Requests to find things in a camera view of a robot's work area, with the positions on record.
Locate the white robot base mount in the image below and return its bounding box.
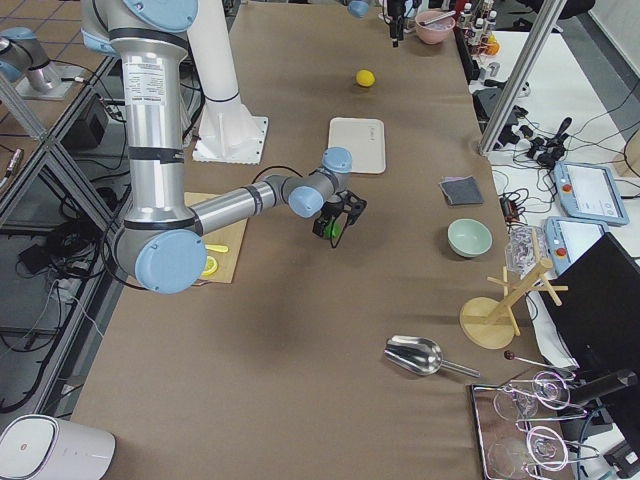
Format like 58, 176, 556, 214
188, 1, 268, 164

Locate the yellow lemon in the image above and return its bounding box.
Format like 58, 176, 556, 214
355, 69, 376, 88

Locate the white router box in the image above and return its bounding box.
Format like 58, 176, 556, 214
1, 414, 116, 479

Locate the mint green bowl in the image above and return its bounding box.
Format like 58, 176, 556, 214
447, 218, 493, 258

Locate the black monitor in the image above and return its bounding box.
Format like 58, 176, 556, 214
542, 232, 640, 381

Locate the wooden mug tree stand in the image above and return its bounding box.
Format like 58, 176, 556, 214
459, 227, 569, 349

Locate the green lime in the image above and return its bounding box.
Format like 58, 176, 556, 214
323, 221, 341, 240

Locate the white rabbit tray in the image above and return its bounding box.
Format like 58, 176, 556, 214
328, 117, 386, 174

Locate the black wire rack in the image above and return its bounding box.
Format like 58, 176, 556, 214
469, 370, 600, 479

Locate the grey folded cloth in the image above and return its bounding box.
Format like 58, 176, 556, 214
439, 177, 484, 206

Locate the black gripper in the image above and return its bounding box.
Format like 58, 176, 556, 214
312, 190, 367, 249

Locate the lemon slice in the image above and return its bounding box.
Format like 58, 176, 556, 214
200, 256, 219, 278

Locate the pink ribbed bowl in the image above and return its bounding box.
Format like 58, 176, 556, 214
415, 10, 456, 45

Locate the metal scoop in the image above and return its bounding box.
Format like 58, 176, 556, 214
384, 335, 480, 378

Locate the yellow plastic knife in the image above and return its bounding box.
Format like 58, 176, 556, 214
205, 244, 229, 253

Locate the wooden cutting board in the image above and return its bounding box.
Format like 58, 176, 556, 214
196, 220, 247, 285

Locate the blue teach pendant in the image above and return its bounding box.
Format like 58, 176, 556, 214
544, 216, 609, 275
553, 161, 629, 226

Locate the aluminium frame post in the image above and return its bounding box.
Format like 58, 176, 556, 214
478, 0, 567, 156

